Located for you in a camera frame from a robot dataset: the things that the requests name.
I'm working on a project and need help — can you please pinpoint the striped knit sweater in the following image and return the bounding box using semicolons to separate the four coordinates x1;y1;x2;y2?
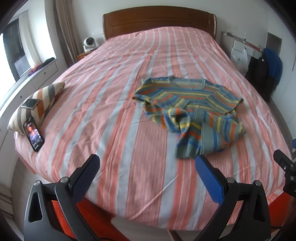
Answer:
132;76;246;159

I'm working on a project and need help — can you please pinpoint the black smartphone screen on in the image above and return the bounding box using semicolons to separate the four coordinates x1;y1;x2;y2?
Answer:
23;116;45;152

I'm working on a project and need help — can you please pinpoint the blue garment on chair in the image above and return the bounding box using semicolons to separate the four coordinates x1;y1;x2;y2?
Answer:
263;48;283;86

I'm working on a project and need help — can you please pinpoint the white plastic bag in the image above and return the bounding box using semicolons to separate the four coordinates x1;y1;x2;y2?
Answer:
230;48;249;76

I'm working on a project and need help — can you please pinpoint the silver smartphone on pillow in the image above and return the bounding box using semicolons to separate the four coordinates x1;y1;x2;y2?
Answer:
21;98;41;109

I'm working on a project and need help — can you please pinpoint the striped chevron pillow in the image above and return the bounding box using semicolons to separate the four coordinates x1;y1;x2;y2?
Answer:
8;82;65;135

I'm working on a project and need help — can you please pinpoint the white desk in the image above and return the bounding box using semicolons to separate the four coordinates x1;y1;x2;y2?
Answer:
220;31;263;65

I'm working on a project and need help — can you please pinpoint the dark window monitor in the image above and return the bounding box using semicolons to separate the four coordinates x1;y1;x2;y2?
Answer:
3;19;31;82

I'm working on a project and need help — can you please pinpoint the wooden nightstand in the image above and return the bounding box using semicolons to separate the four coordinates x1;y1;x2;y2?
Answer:
77;51;92;61

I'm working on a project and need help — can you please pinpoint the white round fan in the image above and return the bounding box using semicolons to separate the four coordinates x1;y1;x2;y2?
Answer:
83;37;98;52

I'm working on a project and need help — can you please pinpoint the beige curtain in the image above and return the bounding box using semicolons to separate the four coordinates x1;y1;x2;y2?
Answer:
55;1;83;67

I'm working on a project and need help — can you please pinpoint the brown wooden headboard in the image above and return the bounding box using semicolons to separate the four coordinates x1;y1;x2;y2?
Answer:
103;6;217;40

